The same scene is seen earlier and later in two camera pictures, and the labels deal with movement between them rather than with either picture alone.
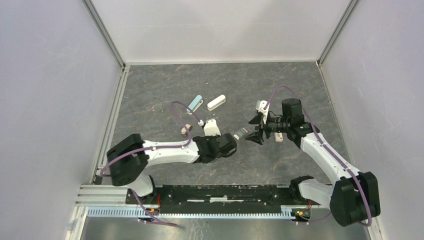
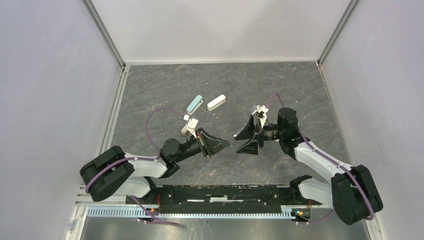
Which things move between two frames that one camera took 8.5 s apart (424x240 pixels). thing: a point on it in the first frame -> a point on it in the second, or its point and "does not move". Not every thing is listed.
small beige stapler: [184, 131] does not move
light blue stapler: [195, 104] does not move
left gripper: [225, 154] -> [207, 141]
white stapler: [217, 102] does not move
